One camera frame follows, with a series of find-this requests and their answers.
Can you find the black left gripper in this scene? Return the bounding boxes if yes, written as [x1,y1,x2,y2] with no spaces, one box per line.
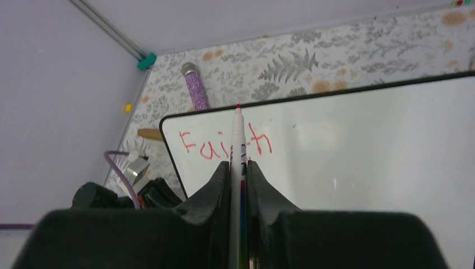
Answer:
[139,178,183,208]

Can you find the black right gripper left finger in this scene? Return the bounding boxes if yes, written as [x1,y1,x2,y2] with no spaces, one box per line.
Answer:
[13,161,230,268]

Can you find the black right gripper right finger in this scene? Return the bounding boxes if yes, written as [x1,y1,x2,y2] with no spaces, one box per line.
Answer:
[246,161,448,268]

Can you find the red cap whiteboard marker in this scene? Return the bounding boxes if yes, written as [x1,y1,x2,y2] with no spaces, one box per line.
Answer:
[228,104,247,268]

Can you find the white whiteboard black frame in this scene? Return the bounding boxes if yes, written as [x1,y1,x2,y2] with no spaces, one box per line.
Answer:
[159,71,475,269]

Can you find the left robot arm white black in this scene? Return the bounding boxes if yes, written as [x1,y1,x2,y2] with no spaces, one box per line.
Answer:
[71,178,182,209]

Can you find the gold toy microphone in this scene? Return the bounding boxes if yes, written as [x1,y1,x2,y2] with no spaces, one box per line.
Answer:
[137,128,164,142]

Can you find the purple glitter toy microphone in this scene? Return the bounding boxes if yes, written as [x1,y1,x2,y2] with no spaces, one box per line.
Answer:
[181,62,209,111]

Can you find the teal corner clip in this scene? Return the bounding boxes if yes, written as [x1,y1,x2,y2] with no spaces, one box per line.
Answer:
[137,53,157,71]

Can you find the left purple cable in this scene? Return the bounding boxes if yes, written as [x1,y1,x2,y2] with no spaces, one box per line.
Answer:
[0,150,142,230]

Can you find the left aluminium frame post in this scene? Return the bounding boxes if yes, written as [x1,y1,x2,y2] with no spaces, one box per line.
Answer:
[69,0,147,62]

